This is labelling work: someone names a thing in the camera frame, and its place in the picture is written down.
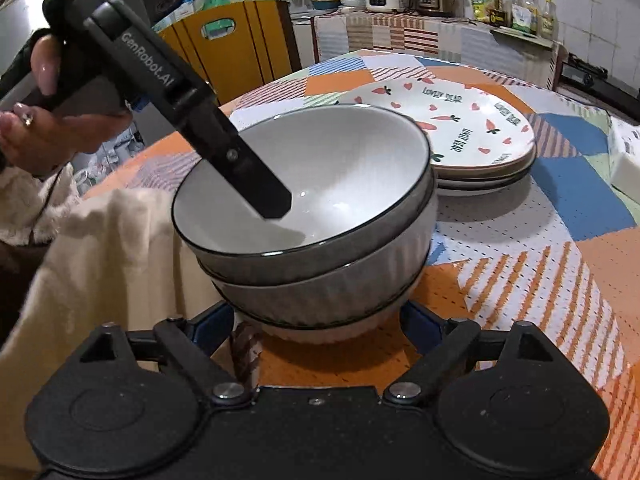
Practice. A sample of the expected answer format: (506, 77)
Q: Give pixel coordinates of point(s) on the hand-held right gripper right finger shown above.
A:
(415, 322)

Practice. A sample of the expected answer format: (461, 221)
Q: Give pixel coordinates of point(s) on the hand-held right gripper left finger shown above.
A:
(212, 330)

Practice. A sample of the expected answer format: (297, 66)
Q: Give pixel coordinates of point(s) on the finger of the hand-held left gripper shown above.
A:
(240, 165)

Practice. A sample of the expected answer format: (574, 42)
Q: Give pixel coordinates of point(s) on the white plate carrot print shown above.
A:
(435, 120)

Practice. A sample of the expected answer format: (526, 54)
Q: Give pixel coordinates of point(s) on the person's left hand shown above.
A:
(55, 132)

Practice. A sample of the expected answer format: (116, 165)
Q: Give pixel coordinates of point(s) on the cream clothing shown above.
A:
(115, 270)

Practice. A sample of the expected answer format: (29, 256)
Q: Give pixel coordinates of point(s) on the blue bowl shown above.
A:
(327, 3)

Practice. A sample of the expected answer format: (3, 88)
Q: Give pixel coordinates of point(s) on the striped counter cloth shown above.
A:
(410, 40)

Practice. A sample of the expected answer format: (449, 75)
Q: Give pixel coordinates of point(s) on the white tissue pack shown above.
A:
(625, 160)

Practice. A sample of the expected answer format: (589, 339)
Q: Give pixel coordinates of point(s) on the yellow packet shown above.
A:
(482, 9)

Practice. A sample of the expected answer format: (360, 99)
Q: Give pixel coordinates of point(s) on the black gas stove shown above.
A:
(600, 85)

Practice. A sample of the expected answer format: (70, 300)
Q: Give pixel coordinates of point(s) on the wooden cutting board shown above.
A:
(525, 35)

